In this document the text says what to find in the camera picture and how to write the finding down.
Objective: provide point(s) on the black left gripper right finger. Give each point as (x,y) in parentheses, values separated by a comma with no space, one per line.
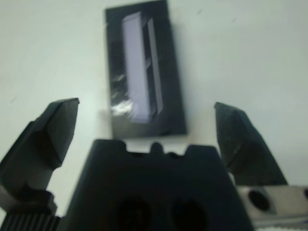
(243,149)

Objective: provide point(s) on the black box lid silver print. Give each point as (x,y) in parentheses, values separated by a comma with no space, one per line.
(167,72)

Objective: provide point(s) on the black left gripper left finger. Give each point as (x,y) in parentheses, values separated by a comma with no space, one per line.
(48,134)

